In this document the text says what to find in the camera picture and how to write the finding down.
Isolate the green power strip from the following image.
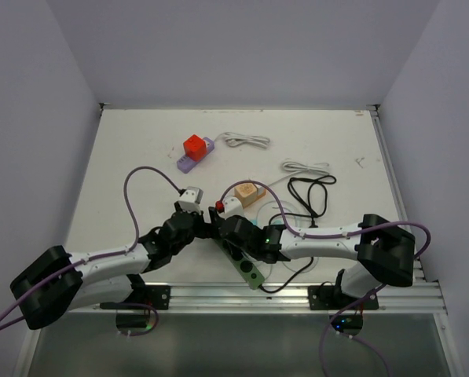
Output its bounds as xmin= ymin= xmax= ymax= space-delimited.
xmin=215 ymin=240 xmax=265 ymax=290

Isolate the purple usb hub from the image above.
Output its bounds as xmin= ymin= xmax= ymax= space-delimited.
xmin=177 ymin=134 xmax=214 ymax=174

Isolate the red cube socket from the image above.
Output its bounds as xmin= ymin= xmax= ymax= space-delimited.
xmin=183 ymin=134 xmax=207 ymax=162

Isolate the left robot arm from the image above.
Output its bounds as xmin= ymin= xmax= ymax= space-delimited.
xmin=10 ymin=207 xmax=223 ymax=330

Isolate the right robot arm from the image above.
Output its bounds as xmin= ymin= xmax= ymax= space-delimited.
xmin=218 ymin=214 xmax=415 ymax=309

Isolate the beige cube socket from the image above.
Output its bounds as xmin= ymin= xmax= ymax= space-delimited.
xmin=233 ymin=182 xmax=266 ymax=208

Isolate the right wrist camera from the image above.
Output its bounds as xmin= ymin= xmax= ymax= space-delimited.
xmin=215 ymin=196 xmax=244 ymax=218

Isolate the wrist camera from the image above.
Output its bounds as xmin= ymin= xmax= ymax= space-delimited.
xmin=175 ymin=186 xmax=203 ymax=214
xmin=215 ymin=196 xmax=244 ymax=218

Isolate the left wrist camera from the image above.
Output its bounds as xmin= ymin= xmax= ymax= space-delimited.
xmin=175 ymin=186 xmax=203 ymax=214

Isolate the black power cord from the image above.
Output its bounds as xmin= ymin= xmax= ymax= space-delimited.
xmin=259 ymin=174 xmax=337 ymax=294

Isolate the aluminium front rail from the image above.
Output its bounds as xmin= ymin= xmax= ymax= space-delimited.
xmin=33 ymin=280 xmax=449 ymax=315

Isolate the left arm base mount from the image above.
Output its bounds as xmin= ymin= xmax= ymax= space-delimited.
xmin=100 ymin=285 xmax=170 ymax=310

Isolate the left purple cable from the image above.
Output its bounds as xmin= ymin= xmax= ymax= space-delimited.
xmin=0 ymin=167 xmax=186 ymax=339

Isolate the purple cable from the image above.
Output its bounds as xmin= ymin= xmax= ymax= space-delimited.
xmin=220 ymin=180 xmax=432 ymax=377
xmin=0 ymin=167 xmax=186 ymax=339

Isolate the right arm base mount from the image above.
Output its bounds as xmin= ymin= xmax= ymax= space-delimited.
xmin=307 ymin=269 xmax=383 ymax=311

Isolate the white coiled cord near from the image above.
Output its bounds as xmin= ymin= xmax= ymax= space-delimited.
xmin=265 ymin=159 xmax=332 ymax=189

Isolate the white coiled cord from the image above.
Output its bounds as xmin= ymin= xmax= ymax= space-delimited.
xmin=213 ymin=132 xmax=272 ymax=151
xmin=265 ymin=159 xmax=332 ymax=189

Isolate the white coiled cord far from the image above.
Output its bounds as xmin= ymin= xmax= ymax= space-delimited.
xmin=213 ymin=132 xmax=272 ymax=151

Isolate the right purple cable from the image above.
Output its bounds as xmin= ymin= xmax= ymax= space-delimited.
xmin=220 ymin=180 xmax=432 ymax=377

